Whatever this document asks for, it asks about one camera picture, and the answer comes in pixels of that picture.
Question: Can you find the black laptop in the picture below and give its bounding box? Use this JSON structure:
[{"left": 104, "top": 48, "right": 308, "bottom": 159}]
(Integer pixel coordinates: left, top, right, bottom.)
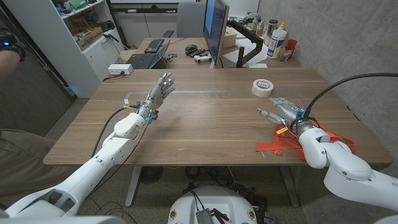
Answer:
[{"left": 126, "top": 39, "right": 171, "bottom": 70}]

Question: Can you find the white wipes canister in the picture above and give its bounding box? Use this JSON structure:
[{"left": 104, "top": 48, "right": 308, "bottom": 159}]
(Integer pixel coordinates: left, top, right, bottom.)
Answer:
[{"left": 266, "top": 29, "right": 287, "bottom": 60}]

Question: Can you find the beige masking tape roll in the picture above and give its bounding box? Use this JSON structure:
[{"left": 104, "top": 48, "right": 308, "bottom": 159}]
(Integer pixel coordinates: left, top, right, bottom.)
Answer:
[{"left": 251, "top": 78, "right": 275, "bottom": 98}]

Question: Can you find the black computer monitor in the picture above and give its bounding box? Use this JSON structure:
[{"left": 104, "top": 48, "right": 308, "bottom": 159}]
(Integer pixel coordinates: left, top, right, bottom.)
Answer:
[{"left": 202, "top": 0, "right": 230, "bottom": 67}]

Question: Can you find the clear drinking glass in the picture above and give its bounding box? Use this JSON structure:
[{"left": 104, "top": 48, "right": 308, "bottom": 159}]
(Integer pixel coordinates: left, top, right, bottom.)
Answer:
[{"left": 279, "top": 45, "right": 295, "bottom": 62}]

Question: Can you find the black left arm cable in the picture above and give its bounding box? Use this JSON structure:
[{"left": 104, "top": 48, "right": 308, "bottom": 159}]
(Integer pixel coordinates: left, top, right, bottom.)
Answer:
[{"left": 91, "top": 106, "right": 139, "bottom": 158}]

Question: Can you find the grey table leg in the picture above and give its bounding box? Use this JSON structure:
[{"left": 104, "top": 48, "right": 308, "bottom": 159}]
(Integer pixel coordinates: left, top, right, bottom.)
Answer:
[
  {"left": 278, "top": 164, "right": 301, "bottom": 208},
  {"left": 124, "top": 166, "right": 142, "bottom": 208}
]

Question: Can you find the white paper sheet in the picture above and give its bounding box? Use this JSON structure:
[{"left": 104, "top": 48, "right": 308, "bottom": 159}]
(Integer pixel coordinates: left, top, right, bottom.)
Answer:
[{"left": 222, "top": 37, "right": 270, "bottom": 65}]

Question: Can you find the black floor cable tangle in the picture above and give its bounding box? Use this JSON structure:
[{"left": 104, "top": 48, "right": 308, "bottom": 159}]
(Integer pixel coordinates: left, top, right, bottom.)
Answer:
[{"left": 185, "top": 166, "right": 268, "bottom": 215}]

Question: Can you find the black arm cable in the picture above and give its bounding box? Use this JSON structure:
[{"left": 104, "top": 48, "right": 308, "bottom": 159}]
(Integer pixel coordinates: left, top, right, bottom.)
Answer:
[
  {"left": 303, "top": 72, "right": 398, "bottom": 119},
  {"left": 91, "top": 106, "right": 139, "bottom": 158}
]

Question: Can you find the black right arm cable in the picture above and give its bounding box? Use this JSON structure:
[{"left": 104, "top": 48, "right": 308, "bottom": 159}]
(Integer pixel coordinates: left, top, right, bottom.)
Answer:
[{"left": 303, "top": 72, "right": 398, "bottom": 119}]

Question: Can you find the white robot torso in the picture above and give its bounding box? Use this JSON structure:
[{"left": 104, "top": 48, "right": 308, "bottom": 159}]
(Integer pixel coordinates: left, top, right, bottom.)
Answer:
[{"left": 167, "top": 185, "right": 259, "bottom": 224}]

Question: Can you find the person's leg in khaki trousers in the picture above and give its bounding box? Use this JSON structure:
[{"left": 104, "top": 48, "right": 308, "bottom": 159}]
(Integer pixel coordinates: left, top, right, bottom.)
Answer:
[{"left": 0, "top": 128, "right": 85, "bottom": 200}]

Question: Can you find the grey office chair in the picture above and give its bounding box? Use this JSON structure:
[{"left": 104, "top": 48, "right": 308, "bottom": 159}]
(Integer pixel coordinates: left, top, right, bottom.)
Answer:
[{"left": 162, "top": 1, "right": 208, "bottom": 39}]

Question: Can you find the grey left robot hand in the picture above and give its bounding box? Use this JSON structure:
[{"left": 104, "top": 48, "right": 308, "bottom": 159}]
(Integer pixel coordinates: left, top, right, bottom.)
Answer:
[{"left": 137, "top": 71, "right": 176, "bottom": 111}]

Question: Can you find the light wooden box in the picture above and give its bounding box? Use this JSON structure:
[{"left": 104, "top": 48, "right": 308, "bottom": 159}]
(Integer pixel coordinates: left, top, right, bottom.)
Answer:
[{"left": 223, "top": 27, "right": 239, "bottom": 49}]

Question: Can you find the white game controller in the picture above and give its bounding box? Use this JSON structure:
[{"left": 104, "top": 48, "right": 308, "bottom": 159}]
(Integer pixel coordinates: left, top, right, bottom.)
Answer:
[{"left": 193, "top": 53, "right": 213, "bottom": 64}]

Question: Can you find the white power strip box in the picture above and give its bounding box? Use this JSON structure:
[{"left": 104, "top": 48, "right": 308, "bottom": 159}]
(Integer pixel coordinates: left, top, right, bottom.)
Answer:
[{"left": 107, "top": 63, "right": 134, "bottom": 76}]

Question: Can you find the orange ribbon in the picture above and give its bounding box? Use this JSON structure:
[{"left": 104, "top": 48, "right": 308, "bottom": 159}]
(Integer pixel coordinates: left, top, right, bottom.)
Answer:
[{"left": 255, "top": 119, "right": 356, "bottom": 162}]

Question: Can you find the dark lidded jar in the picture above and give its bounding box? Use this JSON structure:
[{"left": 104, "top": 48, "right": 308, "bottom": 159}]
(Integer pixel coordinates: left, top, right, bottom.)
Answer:
[{"left": 263, "top": 19, "right": 279, "bottom": 46}]

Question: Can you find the black round fan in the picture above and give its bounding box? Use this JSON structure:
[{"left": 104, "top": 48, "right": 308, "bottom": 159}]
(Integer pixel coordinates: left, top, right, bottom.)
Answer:
[{"left": 139, "top": 166, "right": 164, "bottom": 185}]

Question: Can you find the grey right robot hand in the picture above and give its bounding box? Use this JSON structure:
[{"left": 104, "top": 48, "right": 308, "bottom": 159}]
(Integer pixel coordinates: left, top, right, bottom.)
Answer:
[{"left": 256, "top": 96, "right": 307, "bottom": 131}]

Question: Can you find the black keyboard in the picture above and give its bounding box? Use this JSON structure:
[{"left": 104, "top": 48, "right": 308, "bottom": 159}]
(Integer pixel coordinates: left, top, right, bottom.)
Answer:
[{"left": 144, "top": 38, "right": 165, "bottom": 54}]

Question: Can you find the wooden office desk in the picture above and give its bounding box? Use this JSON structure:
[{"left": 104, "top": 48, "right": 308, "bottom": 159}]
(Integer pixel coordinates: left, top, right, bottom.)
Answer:
[{"left": 133, "top": 36, "right": 301, "bottom": 70}]

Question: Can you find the cardboard box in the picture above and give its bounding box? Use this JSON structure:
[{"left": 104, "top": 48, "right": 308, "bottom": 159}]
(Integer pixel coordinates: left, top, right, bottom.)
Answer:
[{"left": 76, "top": 26, "right": 104, "bottom": 50}]

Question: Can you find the white shelf cabinet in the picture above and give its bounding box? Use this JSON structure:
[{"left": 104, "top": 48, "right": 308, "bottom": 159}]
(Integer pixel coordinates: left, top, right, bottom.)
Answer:
[{"left": 2, "top": 0, "right": 124, "bottom": 99}]

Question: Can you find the black remote control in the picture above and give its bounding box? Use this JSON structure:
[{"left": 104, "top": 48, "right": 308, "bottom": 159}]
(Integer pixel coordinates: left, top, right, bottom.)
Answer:
[{"left": 186, "top": 48, "right": 206, "bottom": 58}]

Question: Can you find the black smartwatch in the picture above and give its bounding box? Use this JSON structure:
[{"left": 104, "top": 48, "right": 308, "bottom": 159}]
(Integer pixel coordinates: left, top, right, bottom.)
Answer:
[{"left": 0, "top": 27, "right": 27, "bottom": 62}]

